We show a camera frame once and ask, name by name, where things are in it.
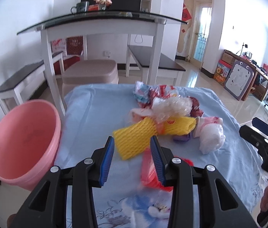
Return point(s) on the glass top white table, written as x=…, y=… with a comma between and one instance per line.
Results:
x=96, y=23

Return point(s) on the white foam netting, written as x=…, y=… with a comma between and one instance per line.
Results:
x=163, y=109

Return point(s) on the red printed plastic bag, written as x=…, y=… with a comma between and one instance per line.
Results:
x=149, y=176

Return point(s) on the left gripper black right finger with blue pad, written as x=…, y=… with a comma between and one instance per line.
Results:
x=176, y=173

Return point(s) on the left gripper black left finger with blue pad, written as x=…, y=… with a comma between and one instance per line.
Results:
x=90, y=173

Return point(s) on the glass balcony door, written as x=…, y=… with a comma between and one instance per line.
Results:
x=202, y=24

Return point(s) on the left black white bench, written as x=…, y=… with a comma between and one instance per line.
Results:
x=13, y=86

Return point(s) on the pink white paper carton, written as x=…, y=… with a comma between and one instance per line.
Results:
x=203, y=121

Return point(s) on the red gift bag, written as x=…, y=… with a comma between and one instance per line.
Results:
x=74, y=45

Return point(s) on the orange white plastic bag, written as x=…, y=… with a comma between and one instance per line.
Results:
x=138, y=114

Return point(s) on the blue red snack wrapper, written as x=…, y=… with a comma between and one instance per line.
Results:
x=144, y=94

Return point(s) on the purple wrapper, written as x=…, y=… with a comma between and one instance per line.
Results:
x=182, y=138

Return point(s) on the wooden desk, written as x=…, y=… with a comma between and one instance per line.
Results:
x=232, y=57

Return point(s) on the grey monster drawing board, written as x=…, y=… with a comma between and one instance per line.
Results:
x=239, y=79

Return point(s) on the pink plastic basin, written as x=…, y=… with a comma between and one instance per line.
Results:
x=29, y=140

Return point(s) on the colourful cardboard box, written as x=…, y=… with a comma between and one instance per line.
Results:
x=221, y=72

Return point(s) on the beige plastic stool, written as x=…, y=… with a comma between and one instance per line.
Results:
x=89, y=72

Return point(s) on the yellow foam fruit net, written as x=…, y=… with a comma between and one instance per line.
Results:
x=132, y=140

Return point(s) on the dark green mug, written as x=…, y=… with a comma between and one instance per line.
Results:
x=80, y=7

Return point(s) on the light blue floral cloth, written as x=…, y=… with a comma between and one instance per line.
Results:
x=95, y=111

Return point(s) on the dark red crumpled wrapper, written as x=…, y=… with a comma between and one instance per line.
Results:
x=195, y=111

